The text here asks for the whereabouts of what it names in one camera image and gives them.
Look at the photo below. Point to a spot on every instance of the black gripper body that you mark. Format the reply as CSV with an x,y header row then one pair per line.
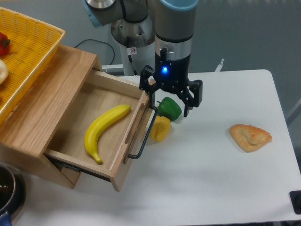
x,y
171,65

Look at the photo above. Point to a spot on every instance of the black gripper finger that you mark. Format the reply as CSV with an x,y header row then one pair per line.
x,y
191,93
145,83

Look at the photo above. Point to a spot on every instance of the wooden top drawer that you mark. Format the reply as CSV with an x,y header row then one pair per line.
x,y
99,93

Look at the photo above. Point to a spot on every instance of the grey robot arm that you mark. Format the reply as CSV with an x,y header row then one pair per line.
x,y
168,26

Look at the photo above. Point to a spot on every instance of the wooden drawer cabinet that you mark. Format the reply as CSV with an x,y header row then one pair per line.
x,y
26,133

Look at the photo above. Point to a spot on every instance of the green bell pepper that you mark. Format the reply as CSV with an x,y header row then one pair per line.
x,y
169,109

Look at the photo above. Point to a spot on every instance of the yellow bell pepper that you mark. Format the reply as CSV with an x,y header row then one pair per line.
x,y
160,128

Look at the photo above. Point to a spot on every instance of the baked pastry bread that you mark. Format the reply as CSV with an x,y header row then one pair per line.
x,y
249,138

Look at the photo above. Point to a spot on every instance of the yellow banana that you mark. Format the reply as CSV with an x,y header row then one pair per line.
x,y
98,127

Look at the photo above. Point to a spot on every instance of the yellow plastic basket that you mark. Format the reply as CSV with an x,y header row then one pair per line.
x,y
33,44

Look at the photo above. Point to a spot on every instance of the white round food item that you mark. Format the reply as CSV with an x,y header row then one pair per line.
x,y
3,71

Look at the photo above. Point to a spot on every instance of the black table corner object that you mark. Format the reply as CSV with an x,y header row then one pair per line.
x,y
295,197

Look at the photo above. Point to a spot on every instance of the red bell pepper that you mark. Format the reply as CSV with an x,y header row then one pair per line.
x,y
4,44

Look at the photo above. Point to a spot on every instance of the dark metal pot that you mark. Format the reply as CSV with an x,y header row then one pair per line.
x,y
12,195

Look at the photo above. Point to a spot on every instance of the black drawer handle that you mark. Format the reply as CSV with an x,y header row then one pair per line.
x,y
138,155

